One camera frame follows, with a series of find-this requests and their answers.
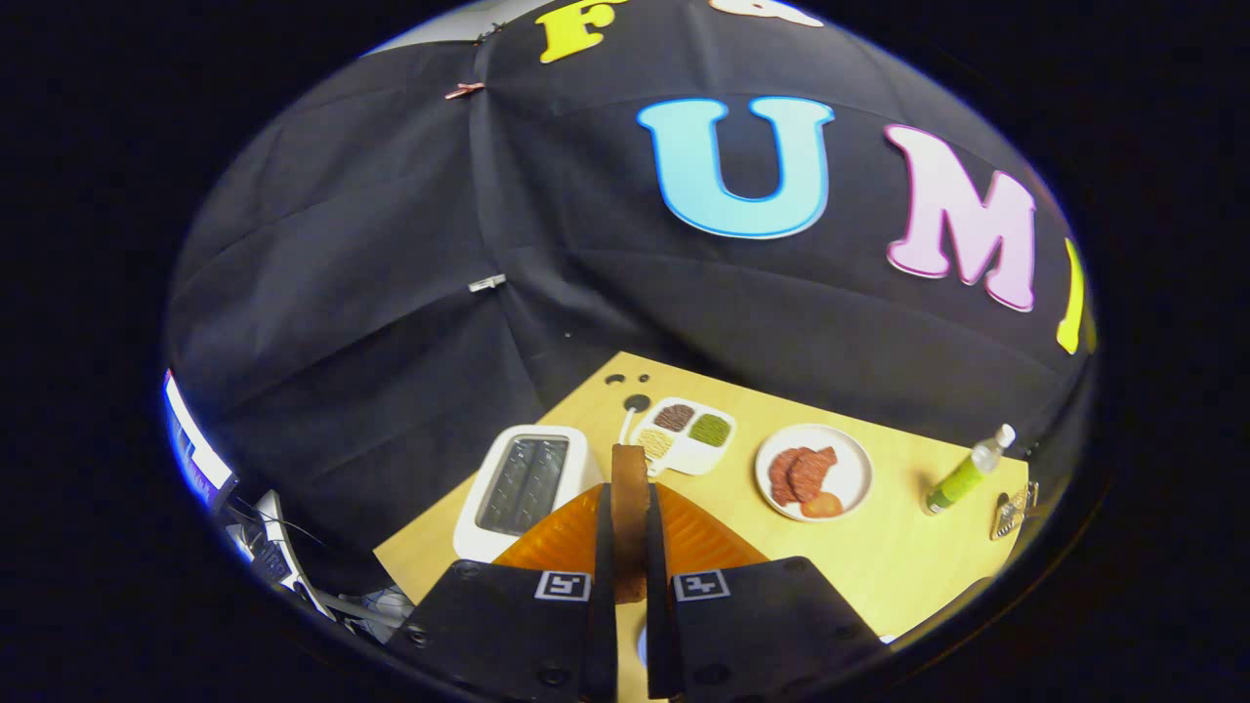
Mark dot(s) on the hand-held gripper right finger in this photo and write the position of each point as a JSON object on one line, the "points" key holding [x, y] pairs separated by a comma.
{"points": [[762, 625]]}

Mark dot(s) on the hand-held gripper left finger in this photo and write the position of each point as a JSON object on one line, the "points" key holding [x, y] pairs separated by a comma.
{"points": [[508, 635]]}

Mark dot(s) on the toasted bread slice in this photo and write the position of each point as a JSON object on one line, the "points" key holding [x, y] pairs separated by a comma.
{"points": [[630, 508]]}

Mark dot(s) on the white toaster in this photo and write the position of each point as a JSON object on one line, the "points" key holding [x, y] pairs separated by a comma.
{"points": [[479, 532]]}

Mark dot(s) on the orange vegetable slice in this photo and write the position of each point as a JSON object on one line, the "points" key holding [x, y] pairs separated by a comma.
{"points": [[822, 505]]}

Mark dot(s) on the brown meat slice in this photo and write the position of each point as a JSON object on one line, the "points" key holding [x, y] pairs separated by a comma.
{"points": [[779, 478], [812, 471]]}

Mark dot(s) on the white round plate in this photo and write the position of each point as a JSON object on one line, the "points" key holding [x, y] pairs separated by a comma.
{"points": [[854, 474]]}

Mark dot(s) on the white divided condiment tray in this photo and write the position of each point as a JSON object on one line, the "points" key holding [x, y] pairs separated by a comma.
{"points": [[688, 451]]}

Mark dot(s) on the green label plastic bottle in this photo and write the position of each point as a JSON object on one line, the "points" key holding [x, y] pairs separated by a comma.
{"points": [[962, 480]]}

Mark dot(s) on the white clip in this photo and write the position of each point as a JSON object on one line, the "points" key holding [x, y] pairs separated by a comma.
{"points": [[487, 283]]}

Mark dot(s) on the bright screen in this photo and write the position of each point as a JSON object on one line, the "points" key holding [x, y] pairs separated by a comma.
{"points": [[195, 444]]}

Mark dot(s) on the black backdrop cloth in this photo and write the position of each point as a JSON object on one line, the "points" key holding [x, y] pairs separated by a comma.
{"points": [[371, 244]]}

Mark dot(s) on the pink clip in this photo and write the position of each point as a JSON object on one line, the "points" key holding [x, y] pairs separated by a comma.
{"points": [[465, 91]]}

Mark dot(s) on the white frame stand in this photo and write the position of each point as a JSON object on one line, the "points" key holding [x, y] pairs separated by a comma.
{"points": [[283, 561]]}

